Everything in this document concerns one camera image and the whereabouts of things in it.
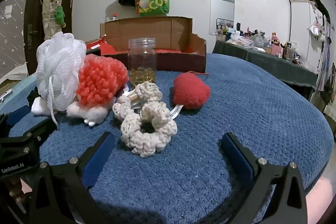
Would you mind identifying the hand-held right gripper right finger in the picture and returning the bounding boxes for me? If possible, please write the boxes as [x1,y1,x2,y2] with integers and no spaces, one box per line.
[221,132,308,224]

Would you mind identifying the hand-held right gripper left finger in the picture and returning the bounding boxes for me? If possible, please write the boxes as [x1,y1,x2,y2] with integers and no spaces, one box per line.
[28,131,116,224]

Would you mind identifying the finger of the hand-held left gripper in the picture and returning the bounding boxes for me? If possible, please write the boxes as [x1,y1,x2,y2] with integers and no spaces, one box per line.
[25,118,58,144]
[0,105,30,135]

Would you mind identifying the cream crochet scrunchie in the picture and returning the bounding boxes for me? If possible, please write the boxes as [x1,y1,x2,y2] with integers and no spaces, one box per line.
[112,82,163,122]
[121,102,178,159]

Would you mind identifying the white mesh bath loofah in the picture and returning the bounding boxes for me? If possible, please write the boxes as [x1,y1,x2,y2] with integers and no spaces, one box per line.
[35,32,87,125]

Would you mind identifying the coral mesh bath loofah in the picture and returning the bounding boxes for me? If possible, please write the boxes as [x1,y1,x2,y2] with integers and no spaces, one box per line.
[76,54,129,109]

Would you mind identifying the red heart plush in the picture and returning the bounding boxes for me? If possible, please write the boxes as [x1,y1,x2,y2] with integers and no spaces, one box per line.
[168,70,211,118]

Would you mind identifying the cardboard box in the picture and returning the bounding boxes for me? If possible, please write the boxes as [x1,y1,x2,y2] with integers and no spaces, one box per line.
[85,16,207,73]

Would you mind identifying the person's left hand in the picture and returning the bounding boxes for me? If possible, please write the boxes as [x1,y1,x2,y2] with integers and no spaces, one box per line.
[9,177,32,205]

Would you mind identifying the light blue blanket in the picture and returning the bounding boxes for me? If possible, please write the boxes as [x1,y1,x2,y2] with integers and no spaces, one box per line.
[0,73,38,111]

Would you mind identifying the hanging door organizer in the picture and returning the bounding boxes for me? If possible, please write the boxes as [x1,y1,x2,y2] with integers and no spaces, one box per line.
[40,0,63,41]

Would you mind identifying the glass jar of yellow capsules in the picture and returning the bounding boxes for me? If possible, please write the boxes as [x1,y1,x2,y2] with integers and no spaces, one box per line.
[128,38,157,89]

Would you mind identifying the table with dark green cloth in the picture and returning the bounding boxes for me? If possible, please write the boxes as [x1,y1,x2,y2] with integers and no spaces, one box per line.
[212,40,318,93]

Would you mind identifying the green plush toy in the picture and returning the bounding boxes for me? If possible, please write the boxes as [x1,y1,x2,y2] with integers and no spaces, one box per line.
[54,6,66,28]

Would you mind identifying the brown door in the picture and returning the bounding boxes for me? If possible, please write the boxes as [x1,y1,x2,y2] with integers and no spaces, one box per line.
[24,0,79,75]

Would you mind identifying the cluttered dark table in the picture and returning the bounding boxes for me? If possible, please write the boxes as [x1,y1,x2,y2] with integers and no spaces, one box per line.
[217,18,315,67]

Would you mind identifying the white cabinet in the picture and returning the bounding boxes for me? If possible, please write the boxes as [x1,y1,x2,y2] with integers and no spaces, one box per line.
[289,0,328,75]

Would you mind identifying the wall mirror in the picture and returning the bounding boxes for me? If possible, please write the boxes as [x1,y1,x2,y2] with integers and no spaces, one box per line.
[209,0,235,36]

